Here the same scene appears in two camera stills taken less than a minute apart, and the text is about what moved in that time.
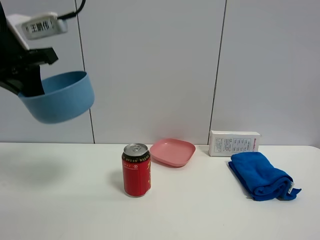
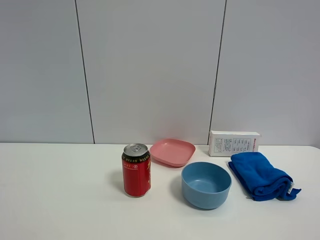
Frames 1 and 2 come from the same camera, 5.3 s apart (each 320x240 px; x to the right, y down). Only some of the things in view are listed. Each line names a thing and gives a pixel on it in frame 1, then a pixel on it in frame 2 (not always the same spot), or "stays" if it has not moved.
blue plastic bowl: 67,95 → 205,185
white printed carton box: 226,143 stays
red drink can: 136,170 stays
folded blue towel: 263,180 stays
